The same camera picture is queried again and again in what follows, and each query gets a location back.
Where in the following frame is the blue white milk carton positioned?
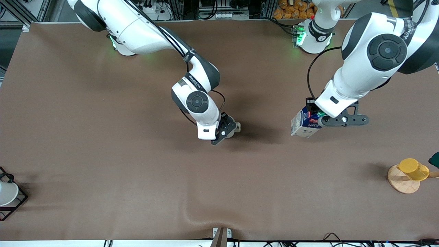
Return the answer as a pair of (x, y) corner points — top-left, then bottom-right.
(291, 106), (325, 138)

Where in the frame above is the yellow cup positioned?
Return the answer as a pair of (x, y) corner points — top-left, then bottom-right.
(397, 158), (430, 181)

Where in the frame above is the white cup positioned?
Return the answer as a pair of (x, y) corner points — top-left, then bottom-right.
(0, 181), (19, 207)

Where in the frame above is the orange snack bag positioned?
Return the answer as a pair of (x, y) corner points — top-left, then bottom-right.
(273, 0), (317, 20)

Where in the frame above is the brown table cloth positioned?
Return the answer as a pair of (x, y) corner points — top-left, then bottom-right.
(0, 19), (439, 241)

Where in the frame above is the wooden mug stand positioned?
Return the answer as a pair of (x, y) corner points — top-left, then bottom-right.
(388, 164), (439, 194)

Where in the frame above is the long white power strip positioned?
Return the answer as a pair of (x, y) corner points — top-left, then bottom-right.
(200, 10), (249, 20)

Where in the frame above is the white power strip with plugs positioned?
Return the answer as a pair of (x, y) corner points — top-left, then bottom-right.
(137, 0), (173, 21)

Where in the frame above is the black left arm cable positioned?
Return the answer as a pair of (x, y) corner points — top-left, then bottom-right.
(307, 46), (343, 101)

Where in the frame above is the black base cable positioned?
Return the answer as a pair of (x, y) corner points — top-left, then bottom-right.
(263, 16), (296, 36)

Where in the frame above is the gray mounting bracket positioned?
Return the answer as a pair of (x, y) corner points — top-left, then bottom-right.
(212, 227), (232, 238)

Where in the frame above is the brown camera pole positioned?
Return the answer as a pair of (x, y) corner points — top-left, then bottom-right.
(210, 228), (228, 247)

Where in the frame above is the black cable bundle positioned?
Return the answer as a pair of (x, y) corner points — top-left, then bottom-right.
(264, 232), (439, 247)

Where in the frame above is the black wire rack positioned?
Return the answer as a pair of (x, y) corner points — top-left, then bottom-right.
(0, 166), (29, 222)

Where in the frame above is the aluminium frame profile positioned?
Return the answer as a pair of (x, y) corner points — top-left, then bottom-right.
(0, 0), (52, 23)

